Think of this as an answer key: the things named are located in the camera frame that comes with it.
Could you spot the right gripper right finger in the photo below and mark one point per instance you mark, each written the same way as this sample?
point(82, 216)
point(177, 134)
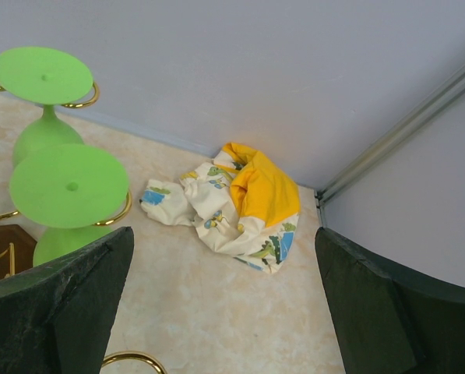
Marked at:
point(389, 318)

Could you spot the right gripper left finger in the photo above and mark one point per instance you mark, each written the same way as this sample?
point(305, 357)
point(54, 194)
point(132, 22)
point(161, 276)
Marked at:
point(57, 317)

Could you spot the gold wire wine glass rack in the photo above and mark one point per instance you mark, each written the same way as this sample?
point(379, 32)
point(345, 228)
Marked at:
point(10, 250)

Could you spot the green wine glass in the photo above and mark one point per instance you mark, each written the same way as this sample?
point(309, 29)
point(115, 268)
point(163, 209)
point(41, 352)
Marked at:
point(50, 78)
point(76, 191)

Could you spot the crumpled floral yellow cloth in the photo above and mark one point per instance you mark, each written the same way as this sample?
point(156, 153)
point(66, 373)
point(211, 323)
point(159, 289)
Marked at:
point(241, 205)

